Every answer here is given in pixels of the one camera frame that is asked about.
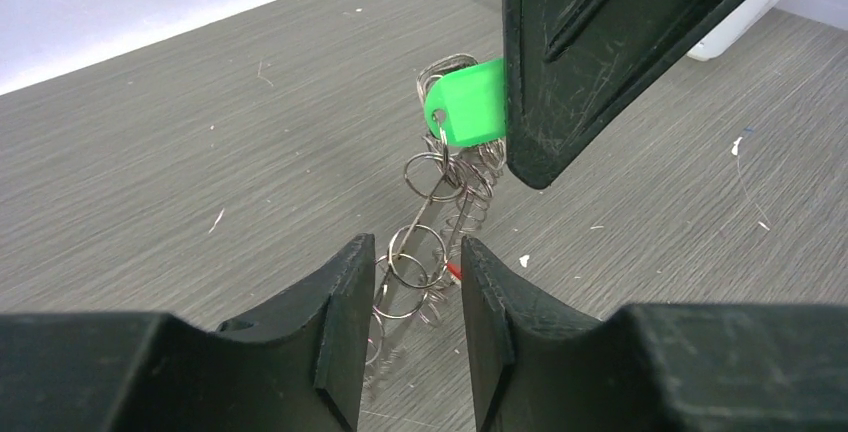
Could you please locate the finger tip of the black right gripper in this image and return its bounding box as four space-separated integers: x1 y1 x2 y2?
502 0 745 189

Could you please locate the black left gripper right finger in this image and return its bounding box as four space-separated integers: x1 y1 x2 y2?
461 238 847 431

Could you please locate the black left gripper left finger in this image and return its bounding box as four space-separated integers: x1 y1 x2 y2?
1 234 375 431

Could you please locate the green key tag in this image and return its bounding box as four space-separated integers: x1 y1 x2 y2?
418 53 506 147

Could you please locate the red key tag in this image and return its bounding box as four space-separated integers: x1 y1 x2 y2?
447 263 462 283

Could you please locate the white plastic basket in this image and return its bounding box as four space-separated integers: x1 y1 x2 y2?
685 0 846 63

